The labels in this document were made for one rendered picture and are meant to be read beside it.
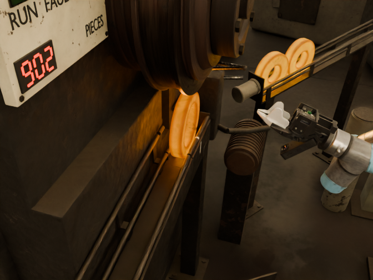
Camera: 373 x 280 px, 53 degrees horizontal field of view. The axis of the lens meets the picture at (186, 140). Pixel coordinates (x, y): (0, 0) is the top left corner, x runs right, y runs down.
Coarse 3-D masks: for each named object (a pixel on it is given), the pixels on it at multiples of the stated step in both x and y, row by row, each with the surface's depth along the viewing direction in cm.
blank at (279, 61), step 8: (272, 56) 132; (280, 56) 134; (264, 64) 131; (272, 64) 133; (280, 64) 136; (288, 64) 139; (256, 72) 133; (264, 72) 132; (280, 72) 139; (272, 80) 140
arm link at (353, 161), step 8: (352, 136) 103; (352, 144) 101; (360, 144) 102; (368, 144) 102; (344, 152) 102; (352, 152) 101; (360, 152) 101; (368, 152) 101; (344, 160) 104; (352, 160) 103; (360, 160) 102; (368, 160) 101; (352, 168) 104; (360, 168) 104; (368, 168) 102
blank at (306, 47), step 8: (296, 40) 140; (304, 40) 139; (296, 48) 138; (304, 48) 141; (312, 48) 144; (288, 56) 139; (296, 56) 140; (304, 56) 146; (312, 56) 147; (296, 64) 147; (304, 64) 146; (288, 72) 142
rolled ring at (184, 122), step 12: (180, 96) 95; (192, 96) 96; (180, 108) 93; (192, 108) 105; (180, 120) 92; (192, 120) 107; (180, 132) 92; (192, 132) 107; (180, 144) 94; (180, 156) 98
